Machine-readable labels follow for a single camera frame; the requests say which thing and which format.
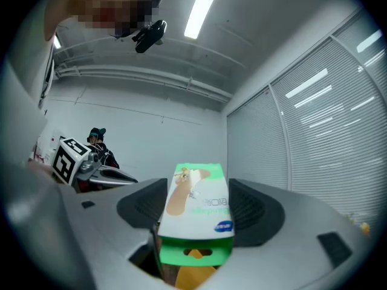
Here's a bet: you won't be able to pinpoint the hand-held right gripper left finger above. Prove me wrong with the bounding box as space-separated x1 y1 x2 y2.
57 178 169 290

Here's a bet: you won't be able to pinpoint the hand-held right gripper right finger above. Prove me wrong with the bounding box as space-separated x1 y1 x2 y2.
192 178 369 290

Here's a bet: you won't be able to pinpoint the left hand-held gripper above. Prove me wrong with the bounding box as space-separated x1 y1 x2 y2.
50 137 140 193

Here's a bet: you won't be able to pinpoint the green small packet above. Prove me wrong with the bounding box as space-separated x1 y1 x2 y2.
152 162 236 268

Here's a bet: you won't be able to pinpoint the white ceiling pipes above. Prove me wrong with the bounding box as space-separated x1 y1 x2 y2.
53 64 234 103

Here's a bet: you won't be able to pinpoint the person's beige shirt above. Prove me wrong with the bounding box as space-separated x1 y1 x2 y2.
0 16 79 290

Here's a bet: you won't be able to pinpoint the person's head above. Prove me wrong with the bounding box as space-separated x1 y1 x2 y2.
44 0 166 42

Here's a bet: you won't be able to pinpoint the glass wall with white blinds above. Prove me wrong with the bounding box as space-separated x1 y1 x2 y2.
226 7 387 226

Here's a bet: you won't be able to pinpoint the black head-mounted camera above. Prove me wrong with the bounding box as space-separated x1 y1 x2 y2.
131 19 168 54

